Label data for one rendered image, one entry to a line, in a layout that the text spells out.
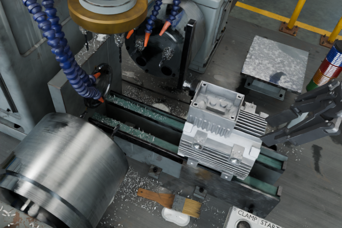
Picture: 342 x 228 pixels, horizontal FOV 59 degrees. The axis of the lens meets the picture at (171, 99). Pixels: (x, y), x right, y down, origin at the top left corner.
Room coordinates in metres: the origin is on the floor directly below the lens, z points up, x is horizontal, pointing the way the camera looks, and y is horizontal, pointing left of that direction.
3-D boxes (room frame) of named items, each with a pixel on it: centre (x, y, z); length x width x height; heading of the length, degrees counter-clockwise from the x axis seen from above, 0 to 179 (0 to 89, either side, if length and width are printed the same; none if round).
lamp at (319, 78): (0.73, -0.47, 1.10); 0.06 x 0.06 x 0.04
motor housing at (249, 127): (0.51, -0.16, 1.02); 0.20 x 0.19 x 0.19; 75
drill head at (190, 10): (0.92, 0.04, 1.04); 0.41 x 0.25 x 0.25; 163
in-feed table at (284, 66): (0.99, -0.41, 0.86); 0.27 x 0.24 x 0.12; 163
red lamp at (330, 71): (0.73, -0.47, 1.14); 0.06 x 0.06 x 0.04
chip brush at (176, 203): (0.38, -0.04, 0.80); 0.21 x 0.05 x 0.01; 81
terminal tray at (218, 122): (0.52, -0.12, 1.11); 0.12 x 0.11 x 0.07; 75
